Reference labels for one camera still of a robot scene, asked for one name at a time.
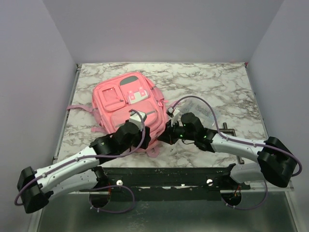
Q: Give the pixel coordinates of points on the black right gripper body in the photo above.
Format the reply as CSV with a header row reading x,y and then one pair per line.
x,y
175,132

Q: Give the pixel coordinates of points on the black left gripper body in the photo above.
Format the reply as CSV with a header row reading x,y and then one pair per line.
x,y
135,143

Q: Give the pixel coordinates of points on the pink student backpack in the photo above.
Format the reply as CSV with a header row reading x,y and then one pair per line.
x,y
112,99

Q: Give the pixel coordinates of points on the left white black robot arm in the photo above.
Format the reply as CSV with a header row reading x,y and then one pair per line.
x,y
81,171

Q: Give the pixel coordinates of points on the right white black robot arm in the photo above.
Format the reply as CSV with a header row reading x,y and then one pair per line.
x,y
270,159

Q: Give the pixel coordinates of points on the clear plastic bag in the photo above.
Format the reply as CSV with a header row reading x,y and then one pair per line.
x,y
200,110

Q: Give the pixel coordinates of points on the black metal clamp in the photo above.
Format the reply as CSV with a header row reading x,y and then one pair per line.
x,y
230,131

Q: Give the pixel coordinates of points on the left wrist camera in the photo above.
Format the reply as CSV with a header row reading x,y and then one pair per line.
x,y
137,118

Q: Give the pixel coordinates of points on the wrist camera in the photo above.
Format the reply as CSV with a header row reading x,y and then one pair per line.
x,y
174,115
137,118

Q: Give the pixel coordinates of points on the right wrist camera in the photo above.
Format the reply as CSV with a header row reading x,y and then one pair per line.
x,y
174,115

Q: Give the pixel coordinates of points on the aluminium rail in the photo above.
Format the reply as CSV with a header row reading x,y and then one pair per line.
x,y
277,188

